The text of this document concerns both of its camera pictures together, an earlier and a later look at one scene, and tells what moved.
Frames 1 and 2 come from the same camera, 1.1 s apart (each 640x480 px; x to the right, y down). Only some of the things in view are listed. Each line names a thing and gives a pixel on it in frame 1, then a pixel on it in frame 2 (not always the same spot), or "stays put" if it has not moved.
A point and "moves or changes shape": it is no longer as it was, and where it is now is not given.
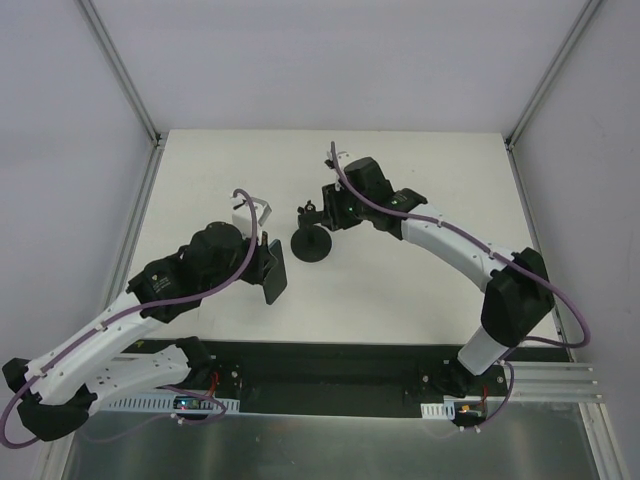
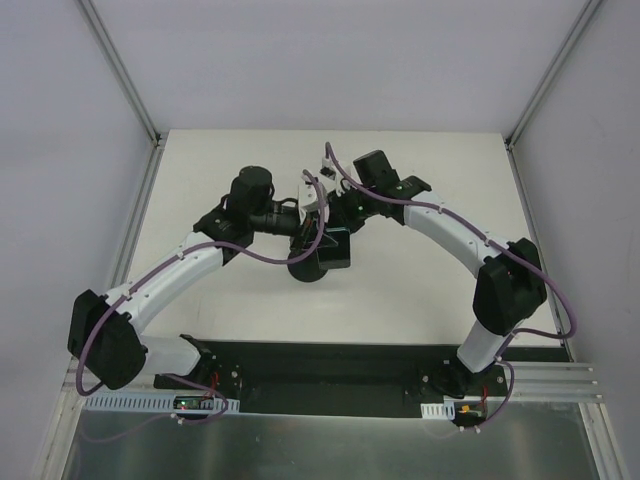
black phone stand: (311, 242) moves or changes shape
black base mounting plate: (341, 379) stays put
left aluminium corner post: (129, 88) stays put
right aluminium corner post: (547, 81) stays put
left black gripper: (272, 272) -> (304, 236)
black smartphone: (276, 280) -> (336, 256)
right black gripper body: (328, 206) stays put
